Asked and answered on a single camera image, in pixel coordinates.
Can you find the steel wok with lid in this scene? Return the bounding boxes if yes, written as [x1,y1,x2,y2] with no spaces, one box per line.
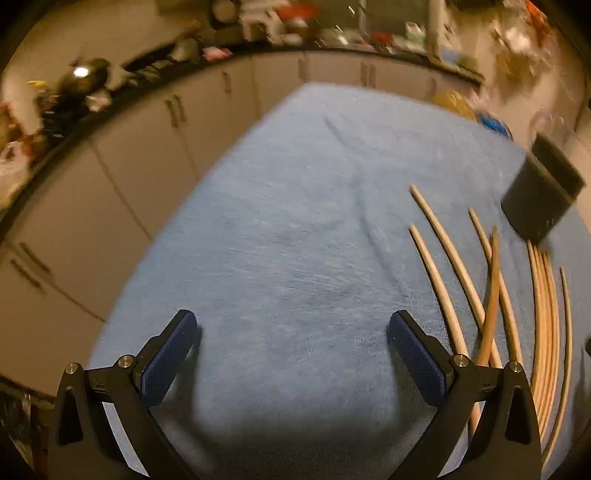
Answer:
[58,58,112,95]

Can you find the dark grey chopstick holder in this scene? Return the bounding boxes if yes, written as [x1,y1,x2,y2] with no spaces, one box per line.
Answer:
[501,134,587,243]

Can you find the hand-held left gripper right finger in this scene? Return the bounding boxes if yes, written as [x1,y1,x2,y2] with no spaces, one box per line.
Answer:
[388,309,542,480]

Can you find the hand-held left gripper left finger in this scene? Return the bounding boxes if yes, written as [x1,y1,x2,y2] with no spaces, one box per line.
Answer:
[47,309,200,480]

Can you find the yellow plastic bag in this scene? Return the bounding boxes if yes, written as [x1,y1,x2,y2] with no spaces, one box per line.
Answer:
[431,90,476,121]

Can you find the beige kitchen base cabinets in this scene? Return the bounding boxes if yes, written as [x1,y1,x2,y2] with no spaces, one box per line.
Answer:
[0,51,485,398]

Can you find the blue plastic bag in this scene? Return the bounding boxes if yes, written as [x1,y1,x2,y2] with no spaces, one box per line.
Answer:
[480,114,514,141]

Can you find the clear plastic pitcher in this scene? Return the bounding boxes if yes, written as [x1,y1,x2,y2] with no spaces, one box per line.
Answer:
[529,107,566,146]

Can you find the kitchen window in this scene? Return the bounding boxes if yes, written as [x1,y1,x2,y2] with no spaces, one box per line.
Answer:
[318,0,432,44]

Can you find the black kitchen countertop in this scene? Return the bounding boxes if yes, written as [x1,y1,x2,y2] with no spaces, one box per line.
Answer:
[0,44,485,241]

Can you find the blue towel table cloth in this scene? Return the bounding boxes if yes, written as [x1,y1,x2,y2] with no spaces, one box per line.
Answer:
[88,82,583,480]

